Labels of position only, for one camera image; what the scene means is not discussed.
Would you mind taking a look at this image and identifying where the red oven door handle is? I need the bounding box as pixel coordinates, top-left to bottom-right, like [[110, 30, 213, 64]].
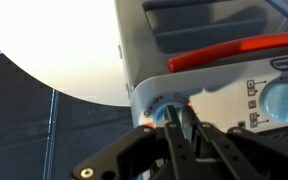
[[167, 31, 288, 74]]

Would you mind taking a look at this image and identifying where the grey toy oven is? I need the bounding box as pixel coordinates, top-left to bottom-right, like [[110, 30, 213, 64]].
[[113, 0, 288, 180]]

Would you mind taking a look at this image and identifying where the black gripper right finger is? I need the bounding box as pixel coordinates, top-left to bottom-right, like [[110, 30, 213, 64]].
[[183, 105, 288, 180]]

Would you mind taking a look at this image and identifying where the blue oven knob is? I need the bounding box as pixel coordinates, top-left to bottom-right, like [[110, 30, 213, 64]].
[[153, 101, 198, 134], [259, 82, 288, 124]]

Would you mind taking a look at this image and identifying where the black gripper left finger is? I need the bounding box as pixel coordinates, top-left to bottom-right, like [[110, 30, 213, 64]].
[[72, 104, 202, 180]]

